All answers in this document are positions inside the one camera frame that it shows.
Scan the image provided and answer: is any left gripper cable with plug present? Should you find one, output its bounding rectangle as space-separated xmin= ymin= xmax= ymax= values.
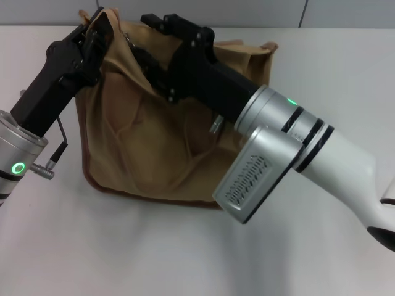
xmin=28 ymin=115 xmax=69 ymax=180

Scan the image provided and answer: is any silver vented wrist camera housing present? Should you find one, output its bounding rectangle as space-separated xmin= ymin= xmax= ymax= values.
xmin=211 ymin=124 xmax=306 ymax=225

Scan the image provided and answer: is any gripper cable with plug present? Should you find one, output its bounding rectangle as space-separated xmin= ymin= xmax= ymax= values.
xmin=209 ymin=115 xmax=225 ymax=135
xmin=28 ymin=115 xmax=69 ymax=180

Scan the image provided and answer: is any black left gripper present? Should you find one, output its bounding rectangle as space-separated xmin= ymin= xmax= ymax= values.
xmin=10 ymin=7 xmax=114 ymax=137

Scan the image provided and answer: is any khaki canvas food bag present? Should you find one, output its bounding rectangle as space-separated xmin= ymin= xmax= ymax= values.
xmin=75 ymin=8 xmax=279 ymax=211

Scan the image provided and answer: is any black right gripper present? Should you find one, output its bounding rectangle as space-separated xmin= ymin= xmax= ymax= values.
xmin=131 ymin=13 xmax=260 ymax=125

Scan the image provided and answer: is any right gripper cable with plug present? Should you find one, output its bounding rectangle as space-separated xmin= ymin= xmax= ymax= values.
xmin=209 ymin=115 xmax=225 ymax=135

